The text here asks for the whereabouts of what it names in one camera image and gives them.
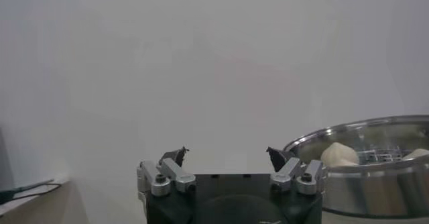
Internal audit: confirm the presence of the perforated steel steamer basket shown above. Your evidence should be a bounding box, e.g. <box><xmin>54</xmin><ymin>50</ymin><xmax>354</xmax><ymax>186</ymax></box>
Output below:
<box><xmin>283</xmin><ymin>114</ymin><xmax>429</xmax><ymax>219</ymax></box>

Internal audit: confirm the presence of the white side desk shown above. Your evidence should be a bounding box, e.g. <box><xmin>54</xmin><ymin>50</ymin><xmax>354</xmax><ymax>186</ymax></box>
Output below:
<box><xmin>0</xmin><ymin>176</ymin><xmax>90</xmax><ymax>224</ymax></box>

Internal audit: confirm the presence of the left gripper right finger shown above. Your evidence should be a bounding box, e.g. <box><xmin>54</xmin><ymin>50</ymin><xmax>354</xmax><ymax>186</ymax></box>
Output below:
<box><xmin>266</xmin><ymin>146</ymin><xmax>324</xmax><ymax>196</ymax></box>

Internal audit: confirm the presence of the black mouse cable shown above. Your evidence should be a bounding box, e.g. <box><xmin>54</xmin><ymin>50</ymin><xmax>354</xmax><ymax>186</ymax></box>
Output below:
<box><xmin>13</xmin><ymin>182</ymin><xmax>63</xmax><ymax>202</ymax></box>

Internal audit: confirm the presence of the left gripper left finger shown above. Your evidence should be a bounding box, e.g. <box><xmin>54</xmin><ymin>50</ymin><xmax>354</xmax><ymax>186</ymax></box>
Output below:
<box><xmin>137</xmin><ymin>146</ymin><xmax>197</xmax><ymax>198</ymax></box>

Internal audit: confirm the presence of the white steamed baozi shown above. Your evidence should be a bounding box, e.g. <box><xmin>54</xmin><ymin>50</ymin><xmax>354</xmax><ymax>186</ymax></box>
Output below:
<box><xmin>320</xmin><ymin>141</ymin><xmax>360</xmax><ymax>168</ymax></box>
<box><xmin>402</xmin><ymin>148</ymin><xmax>429</xmax><ymax>161</ymax></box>

